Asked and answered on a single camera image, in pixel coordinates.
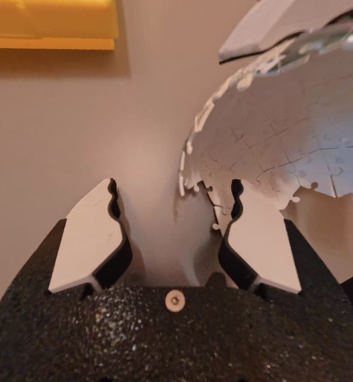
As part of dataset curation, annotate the cartoon print puzzle ball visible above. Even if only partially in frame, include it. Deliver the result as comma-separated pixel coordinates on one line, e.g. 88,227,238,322
176,22,353,232

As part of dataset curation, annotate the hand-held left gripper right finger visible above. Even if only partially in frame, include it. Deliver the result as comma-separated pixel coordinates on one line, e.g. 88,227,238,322
218,179,302,296

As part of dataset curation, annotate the yellow plastic bin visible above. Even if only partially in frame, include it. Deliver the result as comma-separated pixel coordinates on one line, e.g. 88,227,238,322
0,0,119,51

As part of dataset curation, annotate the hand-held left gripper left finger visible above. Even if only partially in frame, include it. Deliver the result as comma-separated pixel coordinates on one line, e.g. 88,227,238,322
48,178,133,295

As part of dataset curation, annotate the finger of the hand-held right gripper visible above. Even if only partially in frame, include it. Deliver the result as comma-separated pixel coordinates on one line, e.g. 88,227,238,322
218,0,353,65

